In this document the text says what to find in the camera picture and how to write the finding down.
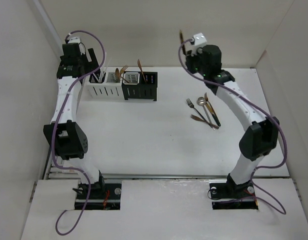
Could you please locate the gold fork green handle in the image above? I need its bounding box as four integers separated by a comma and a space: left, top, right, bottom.
179, 30, 186, 56

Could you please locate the copper spoon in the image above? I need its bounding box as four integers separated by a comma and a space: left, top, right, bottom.
115, 68, 130, 83

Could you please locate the copper fork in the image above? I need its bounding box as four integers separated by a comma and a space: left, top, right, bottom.
190, 114, 219, 129

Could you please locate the clear chopstick two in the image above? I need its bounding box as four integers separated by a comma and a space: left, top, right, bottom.
99, 67, 106, 83

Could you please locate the gold fork dark handle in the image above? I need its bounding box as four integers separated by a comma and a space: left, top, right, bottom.
119, 65, 129, 77

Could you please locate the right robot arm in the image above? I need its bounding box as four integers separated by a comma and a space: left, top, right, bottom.
183, 45, 279, 200

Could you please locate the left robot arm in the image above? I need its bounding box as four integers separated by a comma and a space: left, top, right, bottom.
43, 40, 106, 199

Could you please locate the white utensil container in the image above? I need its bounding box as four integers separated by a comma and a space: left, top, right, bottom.
85, 72, 124, 100

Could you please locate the silver spoon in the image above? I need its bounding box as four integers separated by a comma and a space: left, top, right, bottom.
197, 97, 215, 130

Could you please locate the dark steel fork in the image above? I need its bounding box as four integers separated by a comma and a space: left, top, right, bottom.
186, 98, 213, 127

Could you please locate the black utensil container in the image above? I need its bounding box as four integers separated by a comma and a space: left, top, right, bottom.
122, 71, 158, 101

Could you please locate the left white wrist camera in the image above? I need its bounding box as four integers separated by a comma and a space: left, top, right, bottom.
67, 36, 81, 44

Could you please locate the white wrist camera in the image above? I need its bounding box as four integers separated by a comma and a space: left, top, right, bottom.
67, 36, 81, 44
190, 32, 207, 55

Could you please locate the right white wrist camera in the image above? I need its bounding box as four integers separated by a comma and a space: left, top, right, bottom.
190, 32, 207, 55

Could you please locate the gold knife black handle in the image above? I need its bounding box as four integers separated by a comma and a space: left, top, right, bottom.
204, 93, 221, 127

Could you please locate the aluminium rail front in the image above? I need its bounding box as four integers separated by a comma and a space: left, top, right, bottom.
103, 174, 272, 181

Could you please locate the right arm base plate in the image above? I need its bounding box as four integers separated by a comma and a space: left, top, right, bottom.
208, 182, 258, 210

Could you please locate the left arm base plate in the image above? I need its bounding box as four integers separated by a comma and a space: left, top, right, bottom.
73, 183, 122, 211

